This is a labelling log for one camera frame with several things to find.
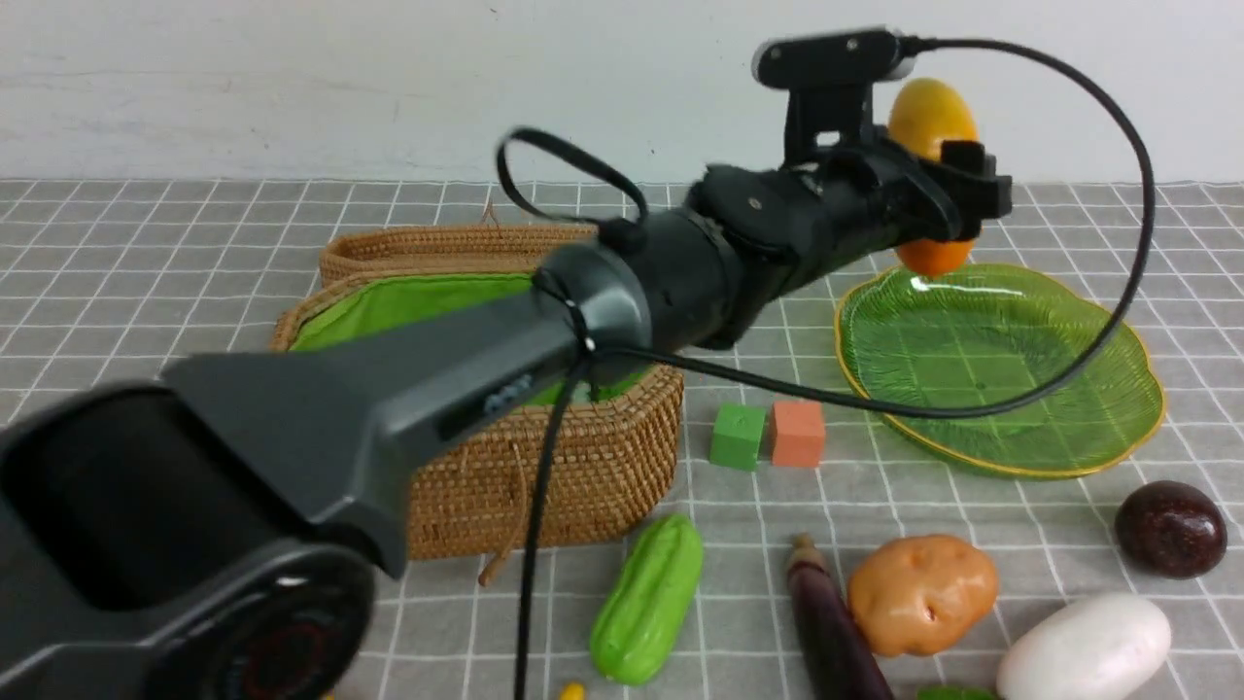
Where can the woven wicker basket green lining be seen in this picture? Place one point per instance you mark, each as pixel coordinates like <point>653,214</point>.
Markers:
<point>615,458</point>

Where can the green glass leaf plate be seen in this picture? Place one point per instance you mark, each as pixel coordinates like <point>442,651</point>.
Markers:
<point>986,333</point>

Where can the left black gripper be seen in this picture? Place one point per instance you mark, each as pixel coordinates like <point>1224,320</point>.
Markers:
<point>854,201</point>

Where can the orange cube block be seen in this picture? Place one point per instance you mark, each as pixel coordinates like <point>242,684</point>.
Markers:
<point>799,434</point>

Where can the small yellow item bottom edge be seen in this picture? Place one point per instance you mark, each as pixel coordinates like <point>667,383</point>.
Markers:
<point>573,691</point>

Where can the dark purple passion fruit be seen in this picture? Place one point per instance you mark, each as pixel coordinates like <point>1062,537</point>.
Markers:
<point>1172,530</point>

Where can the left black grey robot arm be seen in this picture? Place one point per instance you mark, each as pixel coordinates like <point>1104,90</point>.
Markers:
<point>213,534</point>

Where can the purple eggplant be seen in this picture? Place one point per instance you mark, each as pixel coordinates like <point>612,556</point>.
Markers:
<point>837,659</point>

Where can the white radish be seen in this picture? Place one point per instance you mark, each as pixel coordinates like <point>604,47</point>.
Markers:
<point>1104,647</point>

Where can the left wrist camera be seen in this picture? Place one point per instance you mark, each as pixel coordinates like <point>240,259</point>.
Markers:
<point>830,80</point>

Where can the green cucumber gourd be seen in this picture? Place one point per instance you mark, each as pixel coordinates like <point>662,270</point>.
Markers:
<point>638,627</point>

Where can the green vegetable at bottom edge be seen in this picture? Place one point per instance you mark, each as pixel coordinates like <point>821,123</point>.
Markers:
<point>954,692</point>

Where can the woven wicker basket lid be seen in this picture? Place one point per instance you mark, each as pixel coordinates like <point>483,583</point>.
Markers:
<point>489,246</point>

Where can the orange yellow mango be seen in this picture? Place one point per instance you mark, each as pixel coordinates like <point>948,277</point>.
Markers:
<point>927,113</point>

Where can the green cube block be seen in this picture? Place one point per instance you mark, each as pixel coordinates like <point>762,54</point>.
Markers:
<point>737,435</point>

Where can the brown potato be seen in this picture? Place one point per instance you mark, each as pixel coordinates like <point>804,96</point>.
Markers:
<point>921,595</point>

